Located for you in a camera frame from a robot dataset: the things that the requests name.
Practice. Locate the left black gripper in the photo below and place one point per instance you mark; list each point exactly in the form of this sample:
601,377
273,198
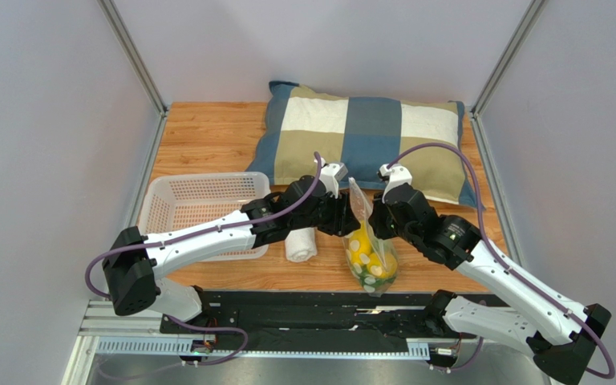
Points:
343,220

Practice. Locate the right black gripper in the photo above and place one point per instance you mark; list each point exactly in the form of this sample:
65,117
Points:
381,217

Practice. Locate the clear zip top bag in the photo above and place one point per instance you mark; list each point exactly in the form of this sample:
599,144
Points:
362,208

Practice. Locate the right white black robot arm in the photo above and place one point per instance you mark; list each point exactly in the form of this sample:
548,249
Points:
558,333

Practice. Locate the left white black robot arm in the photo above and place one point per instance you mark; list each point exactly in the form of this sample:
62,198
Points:
136,266

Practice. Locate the yellow fake corn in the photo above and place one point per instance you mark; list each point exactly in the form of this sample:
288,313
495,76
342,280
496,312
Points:
358,247

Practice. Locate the yellow fake lemon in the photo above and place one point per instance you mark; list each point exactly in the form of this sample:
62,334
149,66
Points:
382,267

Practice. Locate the green white fake cabbage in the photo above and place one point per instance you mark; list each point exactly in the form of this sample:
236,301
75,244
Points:
373,285

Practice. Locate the rolled white towel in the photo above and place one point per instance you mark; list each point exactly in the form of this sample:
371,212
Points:
300,245

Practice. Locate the checkered blue beige pillow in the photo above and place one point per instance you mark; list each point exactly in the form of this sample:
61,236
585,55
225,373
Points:
363,133

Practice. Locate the white perforated plastic basket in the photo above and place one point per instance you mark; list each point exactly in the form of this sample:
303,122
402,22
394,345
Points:
182,201

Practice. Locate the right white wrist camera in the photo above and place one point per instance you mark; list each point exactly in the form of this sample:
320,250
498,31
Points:
393,177

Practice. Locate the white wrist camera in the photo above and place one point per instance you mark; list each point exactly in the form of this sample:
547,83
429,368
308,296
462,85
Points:
393,177
331,174

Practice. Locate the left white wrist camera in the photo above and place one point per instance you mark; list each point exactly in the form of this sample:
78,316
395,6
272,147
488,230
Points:
331,174

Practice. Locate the right aluminium frame post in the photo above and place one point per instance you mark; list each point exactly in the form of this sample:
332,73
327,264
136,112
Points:
518,38

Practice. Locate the aluminium frame post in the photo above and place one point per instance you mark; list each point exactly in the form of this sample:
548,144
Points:
518,38
121,31

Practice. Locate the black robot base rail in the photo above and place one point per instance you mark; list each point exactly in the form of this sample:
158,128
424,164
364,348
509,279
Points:
304,325

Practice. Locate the left aluminium frame post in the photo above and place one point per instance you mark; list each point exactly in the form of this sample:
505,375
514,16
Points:
121,31

